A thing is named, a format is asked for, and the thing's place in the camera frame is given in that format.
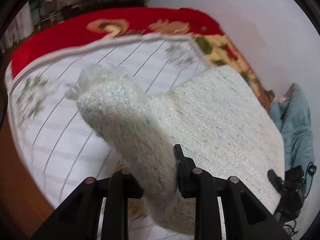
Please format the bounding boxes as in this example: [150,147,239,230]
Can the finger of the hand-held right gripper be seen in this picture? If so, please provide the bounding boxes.
[267,169,284,193]

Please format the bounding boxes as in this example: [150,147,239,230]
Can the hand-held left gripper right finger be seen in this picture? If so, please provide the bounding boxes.
[173,144,292,240]

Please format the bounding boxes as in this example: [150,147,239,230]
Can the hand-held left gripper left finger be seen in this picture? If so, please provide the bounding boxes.
[32,169,145,240]

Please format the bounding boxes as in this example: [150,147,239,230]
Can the red floral blanket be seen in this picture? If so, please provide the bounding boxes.
[11,7,275,110]

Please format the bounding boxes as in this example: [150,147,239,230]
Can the black cable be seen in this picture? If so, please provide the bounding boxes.
[306,162,317,177]

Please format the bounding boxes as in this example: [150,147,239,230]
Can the white quilted mat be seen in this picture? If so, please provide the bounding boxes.
[4,33,213,240]

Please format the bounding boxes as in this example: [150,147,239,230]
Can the white knit cardigan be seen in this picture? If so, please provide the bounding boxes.
[64,64,286,236]

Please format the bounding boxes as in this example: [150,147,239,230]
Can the blue comforter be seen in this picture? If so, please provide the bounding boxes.
[269,83,315,173]

